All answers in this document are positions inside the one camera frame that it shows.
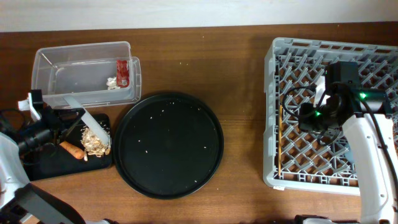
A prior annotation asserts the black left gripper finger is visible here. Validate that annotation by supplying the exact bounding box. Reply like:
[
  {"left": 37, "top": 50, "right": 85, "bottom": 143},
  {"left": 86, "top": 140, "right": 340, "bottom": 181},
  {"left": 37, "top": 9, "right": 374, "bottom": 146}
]
[
  {"left": 60, "top": 108, "right": 83, "bottom": 116},
  {"left": 60, "top": 118, "right": 81, "bottom": 139}
]

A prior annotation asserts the grey plate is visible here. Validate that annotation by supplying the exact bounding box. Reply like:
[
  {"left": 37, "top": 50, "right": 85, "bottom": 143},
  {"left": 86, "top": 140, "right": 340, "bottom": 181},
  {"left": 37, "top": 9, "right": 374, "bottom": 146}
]
[{"left": 63, "top": 95, "right": 110, "bottom": 145}]

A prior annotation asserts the orange carrot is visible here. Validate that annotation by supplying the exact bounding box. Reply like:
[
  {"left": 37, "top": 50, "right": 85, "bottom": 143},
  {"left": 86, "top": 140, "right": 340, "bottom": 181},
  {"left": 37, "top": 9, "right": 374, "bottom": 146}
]
[{"left": 60, "top": 141, "right": 85, "bottom": 159}]

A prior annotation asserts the wooden chopstick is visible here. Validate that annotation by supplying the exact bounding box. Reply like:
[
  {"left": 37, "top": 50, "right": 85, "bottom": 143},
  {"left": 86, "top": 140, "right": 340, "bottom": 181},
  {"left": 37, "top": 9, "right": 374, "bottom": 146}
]
[{"left": 278, "top": 105, "right": 283, "bottom": 178}]

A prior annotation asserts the red snack wrapper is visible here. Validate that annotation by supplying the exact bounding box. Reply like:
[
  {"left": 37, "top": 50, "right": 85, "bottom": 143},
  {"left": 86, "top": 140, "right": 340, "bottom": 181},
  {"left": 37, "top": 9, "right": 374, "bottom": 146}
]
[{"left": 116, "top": 60, "right": 130, "bottom": 88}]

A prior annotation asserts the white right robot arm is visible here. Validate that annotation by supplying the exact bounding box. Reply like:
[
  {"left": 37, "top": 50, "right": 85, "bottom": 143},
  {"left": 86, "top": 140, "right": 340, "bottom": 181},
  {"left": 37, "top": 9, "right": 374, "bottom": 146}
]
[{"left": 297, "top": 62, "right": 397, "bottom": 223}]

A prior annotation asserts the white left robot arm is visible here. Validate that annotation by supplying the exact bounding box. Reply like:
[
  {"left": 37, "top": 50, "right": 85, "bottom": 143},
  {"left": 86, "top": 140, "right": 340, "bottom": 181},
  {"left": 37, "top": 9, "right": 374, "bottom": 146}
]
[{"left": 1, "top": 106, "right": 110, "bottom": 223}]

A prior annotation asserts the grey dishwasher rack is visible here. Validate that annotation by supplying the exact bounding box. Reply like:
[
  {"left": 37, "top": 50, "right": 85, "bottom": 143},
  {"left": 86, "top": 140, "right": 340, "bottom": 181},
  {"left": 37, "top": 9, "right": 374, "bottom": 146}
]
[{"left": 263, "top": 37, "right": 397, "bottom": 196}]

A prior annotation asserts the clear plastic waste bin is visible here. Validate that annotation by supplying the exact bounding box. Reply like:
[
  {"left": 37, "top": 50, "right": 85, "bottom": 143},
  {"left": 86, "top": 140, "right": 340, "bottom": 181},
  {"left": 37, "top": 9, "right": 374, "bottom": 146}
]
[{"left": 31, "top": 41, "right": 142, "bottom": 109}]

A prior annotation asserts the peanut shells and rice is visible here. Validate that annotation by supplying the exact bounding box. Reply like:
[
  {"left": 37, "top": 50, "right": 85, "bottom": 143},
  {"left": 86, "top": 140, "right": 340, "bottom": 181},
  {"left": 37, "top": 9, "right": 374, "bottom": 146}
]
[{"left": 80, "top": 126, "right": 111, "bottom": 161}]

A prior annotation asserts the black rectangular tray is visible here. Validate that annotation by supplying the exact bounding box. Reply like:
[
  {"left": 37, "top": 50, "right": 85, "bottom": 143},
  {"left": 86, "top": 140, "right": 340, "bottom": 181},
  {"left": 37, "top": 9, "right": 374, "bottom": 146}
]
[{"left": 22, "top": 113, "right": 113, "bottom": 181}]

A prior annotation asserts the crumpled white tissue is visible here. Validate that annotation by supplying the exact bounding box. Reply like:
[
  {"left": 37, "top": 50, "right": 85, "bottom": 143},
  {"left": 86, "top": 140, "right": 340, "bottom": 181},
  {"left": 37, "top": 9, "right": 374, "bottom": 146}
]
[{"left": 106, "top": 77, "right": 119, "bottom": 90}]

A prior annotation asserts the round black serving tray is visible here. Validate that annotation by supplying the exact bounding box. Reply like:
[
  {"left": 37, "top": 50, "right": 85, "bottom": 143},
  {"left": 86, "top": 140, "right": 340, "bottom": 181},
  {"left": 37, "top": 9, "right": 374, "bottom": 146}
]
[{"left": 112, "top": 92, "right": 224, "bottom": 200}]

